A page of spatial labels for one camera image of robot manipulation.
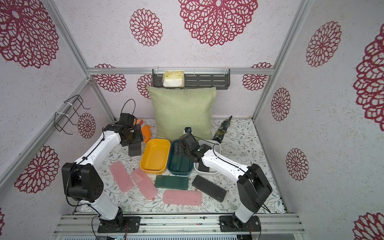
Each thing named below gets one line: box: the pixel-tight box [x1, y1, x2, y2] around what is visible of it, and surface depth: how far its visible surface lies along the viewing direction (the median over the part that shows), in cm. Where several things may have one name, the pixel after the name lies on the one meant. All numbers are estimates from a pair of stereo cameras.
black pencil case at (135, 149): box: [128, 141, 142, 157], surface depth 86 cm
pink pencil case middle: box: [131, 168, 158, 201], surface depth 89 cm
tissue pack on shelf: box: [162, 70, 185, 88], surface depth 92 cm
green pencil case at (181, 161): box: [172, 154, 191, 169], surface depth 95 cm
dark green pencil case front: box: [154, 175, 189, 190], surface depth 90 cm
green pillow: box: [147, 86, 217, 141], surface depth 90 cm
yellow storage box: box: [140, 138, 171, 174], surface depth 100 cm
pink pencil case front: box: [162, 189, 203, 206], surface depth 84 cm
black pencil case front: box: [192, 175, 227, 203], surface depth 87 cm
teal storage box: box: [167, 139, 194, 176], surface depth 94 cm
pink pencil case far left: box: [109, 161, 134, 193], surface depth 89 cm
